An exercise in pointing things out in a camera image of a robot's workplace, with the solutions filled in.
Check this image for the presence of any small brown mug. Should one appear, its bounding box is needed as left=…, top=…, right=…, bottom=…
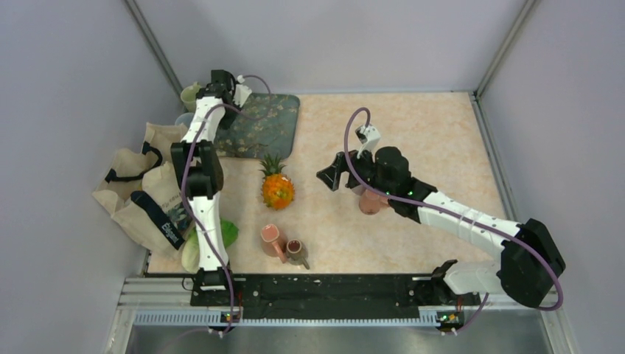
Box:
left=286, top=239, right=310, bottom=270

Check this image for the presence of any green toy lettuce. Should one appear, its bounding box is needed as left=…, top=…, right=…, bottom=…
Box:
left=181, top=219, right=239, bottom=274

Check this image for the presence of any beige canvas tote bag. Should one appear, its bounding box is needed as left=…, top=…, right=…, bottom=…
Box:
left=92, top=123, right=194, bottom=259

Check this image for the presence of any pink mug with handle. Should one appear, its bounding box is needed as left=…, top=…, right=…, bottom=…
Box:
left=260, top=224, right=287, bottom=263

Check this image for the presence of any clear light blue cup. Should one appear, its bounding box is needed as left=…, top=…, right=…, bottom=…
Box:
left=175, top=112, right=195, bottom=128

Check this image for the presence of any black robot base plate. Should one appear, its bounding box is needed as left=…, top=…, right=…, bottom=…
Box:
left=190, top=274, right=481, bottom=320

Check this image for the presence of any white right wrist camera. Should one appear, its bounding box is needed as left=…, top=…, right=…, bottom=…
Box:
left=355, top=124, right=381, bottom=159

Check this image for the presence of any floral dark green tray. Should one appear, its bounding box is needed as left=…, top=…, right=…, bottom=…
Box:
left=214, top=93, right=300, bottom=159

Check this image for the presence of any light green mug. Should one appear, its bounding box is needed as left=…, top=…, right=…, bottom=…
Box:
left=180, top=82, right=202, bottom=113

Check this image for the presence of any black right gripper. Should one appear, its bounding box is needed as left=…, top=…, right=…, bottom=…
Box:
left=318, top=142, right=395, bottom=197

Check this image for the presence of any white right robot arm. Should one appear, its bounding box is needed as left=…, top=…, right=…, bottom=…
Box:
left=316, top=147, right=566, bottom=311

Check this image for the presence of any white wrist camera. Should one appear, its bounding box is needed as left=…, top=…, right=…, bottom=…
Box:
left=355, top=124, right=381, bottom=159
left=234, top=75, right=252, bottom=108

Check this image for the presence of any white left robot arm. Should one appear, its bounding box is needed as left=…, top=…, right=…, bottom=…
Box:
left=170, top=69, right=237, bottom=305

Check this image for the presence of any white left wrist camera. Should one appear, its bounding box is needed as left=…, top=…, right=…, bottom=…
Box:
left=234, top=75, right=252, bottom=108

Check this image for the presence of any orange toy pineapple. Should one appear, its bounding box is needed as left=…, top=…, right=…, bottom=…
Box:
left=260, top=154, right=295, bottom=210

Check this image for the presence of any salmon pink mug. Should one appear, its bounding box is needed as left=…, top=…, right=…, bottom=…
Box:
left=359, top=190, right=389, bottom=215

